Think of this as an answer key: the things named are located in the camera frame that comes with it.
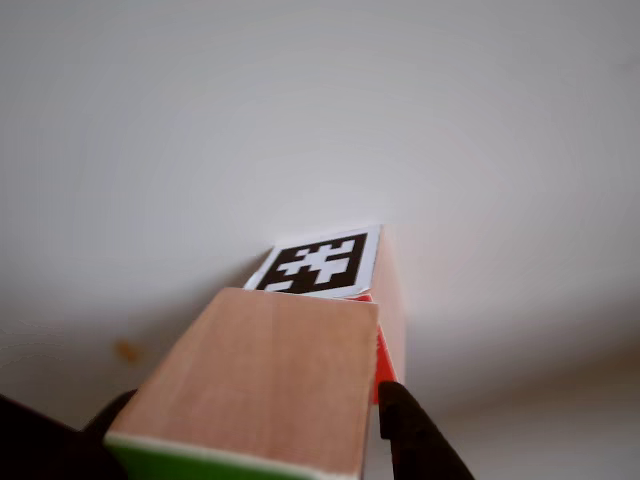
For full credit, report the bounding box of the wooden cube with marker tag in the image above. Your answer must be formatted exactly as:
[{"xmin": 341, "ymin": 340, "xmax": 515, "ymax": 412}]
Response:
[{"xmin": 242, "ymin": 223, "xmax": 408, "ymax": 404}]

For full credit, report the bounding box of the wooden cube with green face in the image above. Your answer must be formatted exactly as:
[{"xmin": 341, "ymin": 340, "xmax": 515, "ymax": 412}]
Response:
[{"xmin": 103, "ymin": 286, "xmax": 382, "ymax": 480}]

